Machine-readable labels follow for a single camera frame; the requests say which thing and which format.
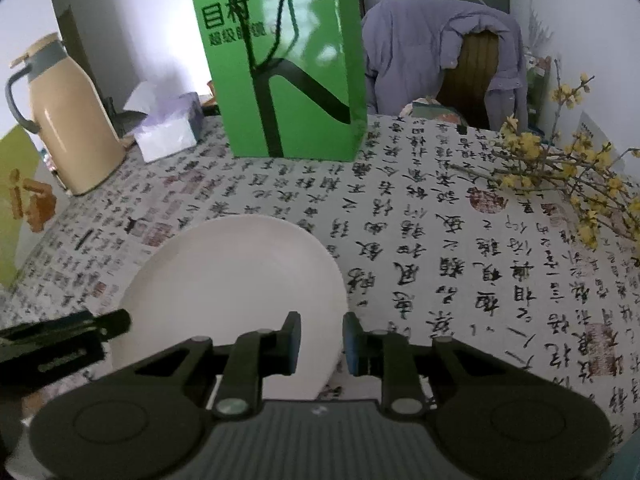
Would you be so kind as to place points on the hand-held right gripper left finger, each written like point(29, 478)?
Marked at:
point(295, 342)

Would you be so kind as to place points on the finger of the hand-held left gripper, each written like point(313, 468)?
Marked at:
point(112, 325)

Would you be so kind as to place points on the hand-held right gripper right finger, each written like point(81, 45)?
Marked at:
point(350, 345)

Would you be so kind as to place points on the white plate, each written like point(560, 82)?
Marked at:
point(225, 280)

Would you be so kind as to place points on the yellow-green snack box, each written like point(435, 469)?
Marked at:
point(20, 210)

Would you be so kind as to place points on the purple tissue pack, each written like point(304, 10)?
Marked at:
point(165, 140)

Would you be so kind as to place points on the beige thermos jug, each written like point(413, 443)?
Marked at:
point(75, 135)

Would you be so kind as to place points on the green patterned chair cushion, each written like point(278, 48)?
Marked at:
point(432, 110)

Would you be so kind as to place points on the yellow flower branches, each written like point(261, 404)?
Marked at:
point(520, 160)

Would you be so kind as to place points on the green paper bag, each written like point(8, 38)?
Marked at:
point(310, 85)

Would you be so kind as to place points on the wooden chair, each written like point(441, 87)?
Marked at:
point(470, 85)

